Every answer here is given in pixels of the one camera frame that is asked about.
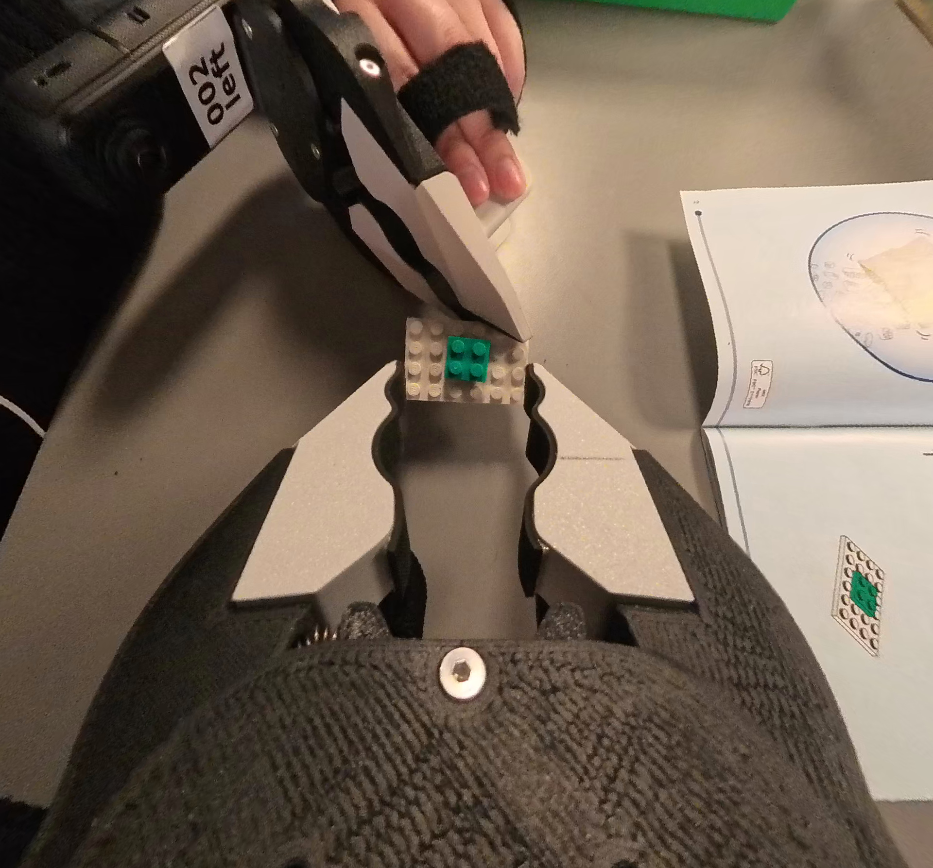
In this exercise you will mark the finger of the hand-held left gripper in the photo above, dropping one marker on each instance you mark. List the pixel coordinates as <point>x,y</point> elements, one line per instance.
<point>474,263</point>
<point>386,249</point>

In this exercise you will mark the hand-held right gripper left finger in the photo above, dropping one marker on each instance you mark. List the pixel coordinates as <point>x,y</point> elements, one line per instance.
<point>321,511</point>

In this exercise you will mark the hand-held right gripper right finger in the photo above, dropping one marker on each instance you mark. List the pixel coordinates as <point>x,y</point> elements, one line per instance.
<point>605,518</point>

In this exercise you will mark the green lego brick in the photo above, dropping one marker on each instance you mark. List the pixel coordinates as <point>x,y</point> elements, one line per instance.
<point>466,359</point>

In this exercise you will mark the grey lego base plate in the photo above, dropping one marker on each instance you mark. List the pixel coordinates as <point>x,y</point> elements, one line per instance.
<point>423,365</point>

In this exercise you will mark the lego instruction booklet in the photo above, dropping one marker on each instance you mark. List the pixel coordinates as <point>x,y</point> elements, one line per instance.
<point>802,460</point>

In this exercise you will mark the person's left hand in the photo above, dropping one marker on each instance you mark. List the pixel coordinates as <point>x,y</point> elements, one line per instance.
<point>437,15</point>

